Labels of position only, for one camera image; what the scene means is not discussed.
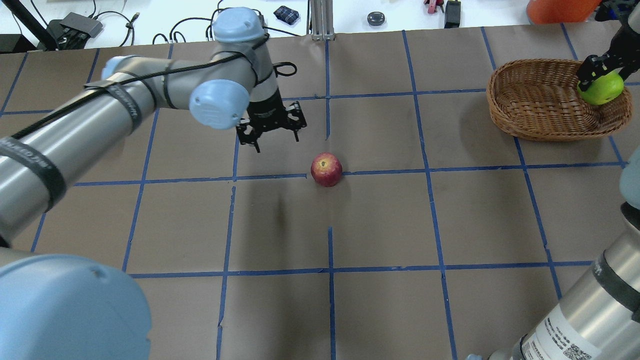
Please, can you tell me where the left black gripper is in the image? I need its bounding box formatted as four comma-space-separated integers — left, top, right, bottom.
236, 96, 307, 154

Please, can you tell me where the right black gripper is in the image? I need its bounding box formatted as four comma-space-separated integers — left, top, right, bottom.
576, 10, 640, 92

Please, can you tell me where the green apple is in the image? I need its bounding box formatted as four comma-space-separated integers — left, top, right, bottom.
577, 71, 625, 106

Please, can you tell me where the red yellow apple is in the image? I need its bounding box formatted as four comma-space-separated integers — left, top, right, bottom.
310, 152, 343, 188

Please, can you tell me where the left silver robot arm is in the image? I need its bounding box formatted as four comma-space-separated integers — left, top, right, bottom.
0, 7, 307, 360

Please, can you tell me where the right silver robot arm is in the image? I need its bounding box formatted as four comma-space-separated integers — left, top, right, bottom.
487, 0, 639, 360

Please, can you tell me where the wicker basket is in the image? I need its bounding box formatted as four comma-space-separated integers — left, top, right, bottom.
486, 58, 633, 142

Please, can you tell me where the orange round object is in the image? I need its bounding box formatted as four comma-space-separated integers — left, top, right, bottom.
525, 0, 601, 25

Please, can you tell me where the dark blue pouch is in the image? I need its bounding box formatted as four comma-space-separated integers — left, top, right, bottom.
273, 6, 301, 26

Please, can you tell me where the black power adapter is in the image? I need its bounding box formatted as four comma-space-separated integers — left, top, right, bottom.
443, 0, 462, 28

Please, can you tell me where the black round puck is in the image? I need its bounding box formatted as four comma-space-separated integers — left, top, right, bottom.
366, 11, 386, 27

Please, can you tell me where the grey usb hub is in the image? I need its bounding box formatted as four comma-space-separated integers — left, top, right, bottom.
46, 12, 104, 50

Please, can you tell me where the black monitor stand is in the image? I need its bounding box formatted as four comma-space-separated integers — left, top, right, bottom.
0, 0, 58, 54

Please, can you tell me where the aluminium frame post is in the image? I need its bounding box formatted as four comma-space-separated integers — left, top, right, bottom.
308, 0, 335, 42

